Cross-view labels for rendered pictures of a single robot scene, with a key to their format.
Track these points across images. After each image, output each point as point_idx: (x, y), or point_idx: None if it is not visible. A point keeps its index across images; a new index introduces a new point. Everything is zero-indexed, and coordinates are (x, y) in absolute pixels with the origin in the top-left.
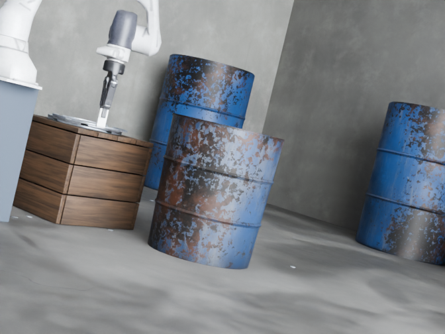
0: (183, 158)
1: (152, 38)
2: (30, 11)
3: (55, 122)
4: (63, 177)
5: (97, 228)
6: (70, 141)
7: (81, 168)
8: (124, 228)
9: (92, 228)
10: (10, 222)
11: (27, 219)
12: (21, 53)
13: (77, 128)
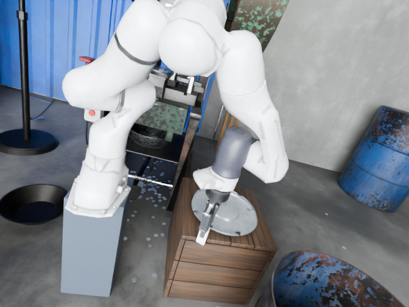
0: None
1: (268, 168)
2: (115, 128)
3: (182, 211)
4: (171, 266)
5: (204, 306)
6: (178, 240)
7: (187, 264)
8: (237, 304)
9: (199, 304)
10: (111, 297)
11: (142, 285)
12: (98, 174)
13: (182, 234)
